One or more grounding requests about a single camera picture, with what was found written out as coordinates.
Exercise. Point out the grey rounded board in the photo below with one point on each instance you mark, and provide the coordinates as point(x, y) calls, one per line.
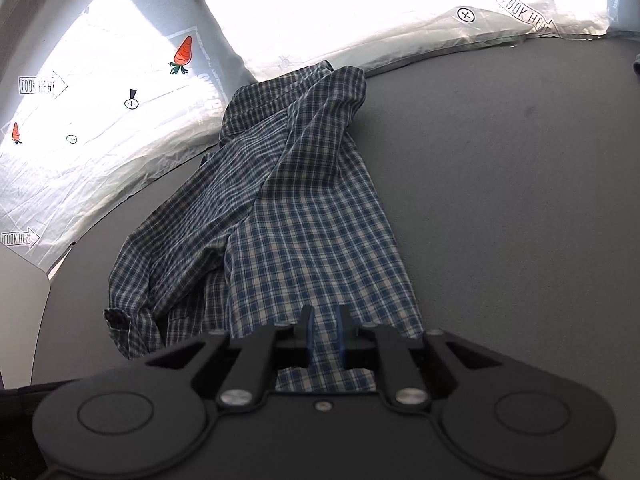
point(20, 320)

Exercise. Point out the blue plaid shirt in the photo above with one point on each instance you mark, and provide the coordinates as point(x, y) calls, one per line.
point(300, 210)

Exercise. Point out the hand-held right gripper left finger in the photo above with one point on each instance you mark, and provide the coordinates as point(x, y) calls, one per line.
point(310, 334)

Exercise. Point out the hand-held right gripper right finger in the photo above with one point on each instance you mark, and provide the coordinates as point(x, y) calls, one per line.
point(343, 335)

